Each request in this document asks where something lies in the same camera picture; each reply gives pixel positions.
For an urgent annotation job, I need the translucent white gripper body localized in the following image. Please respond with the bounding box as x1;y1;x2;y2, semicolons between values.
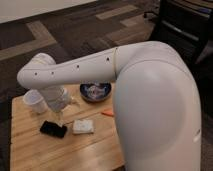
41;86;71;113

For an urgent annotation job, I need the white sponge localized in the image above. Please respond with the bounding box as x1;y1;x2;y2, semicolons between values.
73;120;94;134

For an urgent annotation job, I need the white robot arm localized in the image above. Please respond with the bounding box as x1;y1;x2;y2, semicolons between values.
17;41;202;171

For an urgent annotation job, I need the blue ceramic bowl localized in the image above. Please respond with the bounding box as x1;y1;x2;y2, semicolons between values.
80;83;112;103

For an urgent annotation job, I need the white plastic cup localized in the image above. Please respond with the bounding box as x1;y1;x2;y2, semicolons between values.
23;89;47;114

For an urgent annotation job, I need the black smartphone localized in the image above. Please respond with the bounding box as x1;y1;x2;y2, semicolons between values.
40;121;67;138

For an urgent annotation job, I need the orange carrot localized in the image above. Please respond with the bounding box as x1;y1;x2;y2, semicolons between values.
101;109;114;117

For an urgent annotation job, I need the black office chair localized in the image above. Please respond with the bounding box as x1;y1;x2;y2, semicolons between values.
143;0;213;64

